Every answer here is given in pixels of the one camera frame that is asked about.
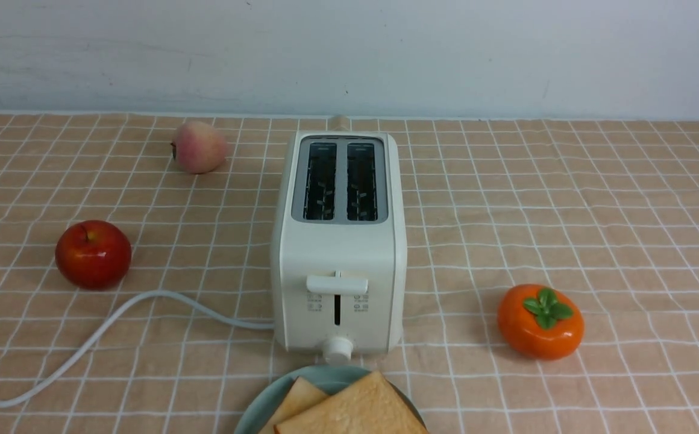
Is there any toasted bread slice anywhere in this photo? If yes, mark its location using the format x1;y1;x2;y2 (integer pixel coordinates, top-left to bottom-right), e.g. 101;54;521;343
274;371;427;433
259;377;328;434

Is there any white power cable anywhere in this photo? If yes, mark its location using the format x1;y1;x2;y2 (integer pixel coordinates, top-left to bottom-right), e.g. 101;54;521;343
0;290;275;409

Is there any light green round plate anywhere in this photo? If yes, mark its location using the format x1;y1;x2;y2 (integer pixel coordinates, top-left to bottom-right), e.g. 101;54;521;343
236;365;428;433

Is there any white two-slot toaster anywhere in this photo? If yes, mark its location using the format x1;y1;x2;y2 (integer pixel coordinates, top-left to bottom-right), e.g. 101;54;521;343
269;131;408;365

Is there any orange persimmon with leaf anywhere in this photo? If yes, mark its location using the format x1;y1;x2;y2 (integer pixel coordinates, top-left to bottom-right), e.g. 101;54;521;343
497;284;585;360

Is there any pink peach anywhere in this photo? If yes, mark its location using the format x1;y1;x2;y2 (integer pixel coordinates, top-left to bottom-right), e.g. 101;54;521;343
171;121;229;175

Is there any red apple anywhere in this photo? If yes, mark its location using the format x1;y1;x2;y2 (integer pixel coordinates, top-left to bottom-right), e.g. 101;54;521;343
55;220;132;291

